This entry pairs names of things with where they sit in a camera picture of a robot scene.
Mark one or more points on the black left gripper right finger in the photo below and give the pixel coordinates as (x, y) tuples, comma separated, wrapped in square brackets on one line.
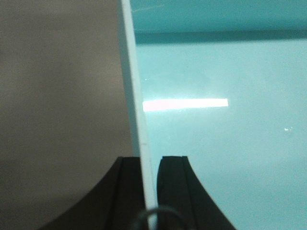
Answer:
[(179, 188)]

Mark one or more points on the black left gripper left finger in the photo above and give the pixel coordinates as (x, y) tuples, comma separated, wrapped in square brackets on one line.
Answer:
[(111, 205)]

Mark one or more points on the light blue plastic bin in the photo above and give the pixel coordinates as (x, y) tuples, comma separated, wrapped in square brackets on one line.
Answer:
[(223, 83)]

